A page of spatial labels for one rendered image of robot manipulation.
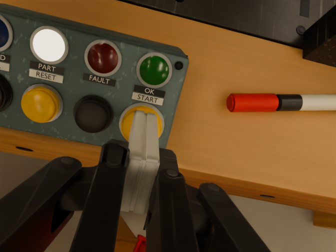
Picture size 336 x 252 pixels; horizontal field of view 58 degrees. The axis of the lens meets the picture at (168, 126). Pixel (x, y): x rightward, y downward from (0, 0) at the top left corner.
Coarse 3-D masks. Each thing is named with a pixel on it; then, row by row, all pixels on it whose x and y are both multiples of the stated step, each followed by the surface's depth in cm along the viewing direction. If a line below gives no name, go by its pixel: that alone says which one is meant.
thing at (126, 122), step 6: (132, 108) 21; (138, 108) 21; (144, 108) 21; (150, 108) 21; (126, 114) 21; (132, 114) 21; (156, 114) 21; (126, 120) 21; (126, 126) 21; (126, 132) 21; (126, 138) 21
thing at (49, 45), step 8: (40, 32) 19; (48, 32) 19; (56, 32) 19; (40, 40) 19; (48, 40) 19; (56, 40) 19; (40, 48) 19; (48, 48) 19; (56, 48) 20; (40, 56) 20; (48, 56) 20; (56, 56) 20
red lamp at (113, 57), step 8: (96, 48) 20; (104, 48) 20; (112, 48) 20; (88, 56) 20; (96, 56) 20; (104, 56) 20; (112, 56) 20; (96, 64) 20; (104, 64) 20; (112, 64) 20; (104, 72) 20
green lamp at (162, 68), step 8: (152, 56) 20; (144, 64) 20; (152, 64) 20; (160, 64) 20; (144, 72) 20; (152, 72) 20; (160, 72) 20; (168, 72) 21; (144, 80) 21; (152, 80) 21; (160, 80) 21
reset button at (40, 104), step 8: (32, 88) 20; (40, 88) 20; (24, 96) 20; (32, 96) 20; (40, 96) 20; (48, 96) 20; (56, 96) 21; (24, 104) 20; (32, 104) 20; (40, 104) 20; (48, 104) 20; (56, 104) 20; (24, 112) 20; (32, 112) 20; (40, 112) 20; (48, 112) 20; (56, 112) 21; (40, 120) 20; (48, 120) 21
